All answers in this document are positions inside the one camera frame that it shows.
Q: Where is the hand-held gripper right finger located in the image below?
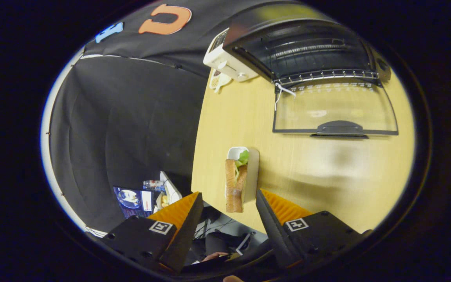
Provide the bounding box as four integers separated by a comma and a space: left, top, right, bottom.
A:
256, 189, 373, 271

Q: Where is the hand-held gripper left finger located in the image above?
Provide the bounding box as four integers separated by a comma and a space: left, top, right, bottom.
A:
100, 192, 204, 275

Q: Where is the white bread sandwich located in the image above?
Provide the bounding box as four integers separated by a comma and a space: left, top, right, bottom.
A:
225, 150, 250, 213

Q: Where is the black toaster oven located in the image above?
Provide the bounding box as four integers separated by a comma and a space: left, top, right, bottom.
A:
223, 4, 399, 139

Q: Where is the white open box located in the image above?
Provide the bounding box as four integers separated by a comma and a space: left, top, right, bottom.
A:
156, 171, 183, 210

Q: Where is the white slot toaster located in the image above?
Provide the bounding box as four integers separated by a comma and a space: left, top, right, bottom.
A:
203, 28, 259, 83

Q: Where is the clear water bottle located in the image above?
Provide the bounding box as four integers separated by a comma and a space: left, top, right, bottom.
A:
143, 179, 165, 192

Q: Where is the white rectangular tray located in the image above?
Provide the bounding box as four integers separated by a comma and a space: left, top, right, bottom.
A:
225, 146, 260, 204

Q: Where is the blue printed carton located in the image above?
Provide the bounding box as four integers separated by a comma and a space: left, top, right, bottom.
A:
114, 186, 155, 219

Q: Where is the black backdrop cloth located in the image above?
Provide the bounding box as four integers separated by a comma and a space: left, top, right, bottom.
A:
47, 0, 249, 231

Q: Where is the white string loop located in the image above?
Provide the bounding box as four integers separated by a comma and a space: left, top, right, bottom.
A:
274, 81, 297, 111

